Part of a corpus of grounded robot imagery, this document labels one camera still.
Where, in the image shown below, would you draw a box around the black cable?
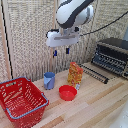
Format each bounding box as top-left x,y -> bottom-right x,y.
79,10 -> 128,37

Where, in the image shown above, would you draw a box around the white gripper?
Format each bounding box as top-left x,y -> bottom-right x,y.
45,27 -> 81,58

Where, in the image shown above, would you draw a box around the red shopping basket blue handles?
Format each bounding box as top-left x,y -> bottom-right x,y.
0,76 -> 50,128

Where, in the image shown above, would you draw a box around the orange yellow carton box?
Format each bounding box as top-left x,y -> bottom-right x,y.
67,61 -> 85,91

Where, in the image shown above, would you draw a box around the red plastic bowl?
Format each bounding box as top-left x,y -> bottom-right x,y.
58,84 -> 78,102

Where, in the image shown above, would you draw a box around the black oven tray rack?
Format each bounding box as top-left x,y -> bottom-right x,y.
79,63 -> 110,85

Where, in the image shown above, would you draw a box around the black toaster oven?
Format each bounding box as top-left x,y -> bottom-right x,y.
90,37 -> 128,81

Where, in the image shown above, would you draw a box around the blue plastic cup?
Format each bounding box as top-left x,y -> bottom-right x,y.
43,71 -> 57,91

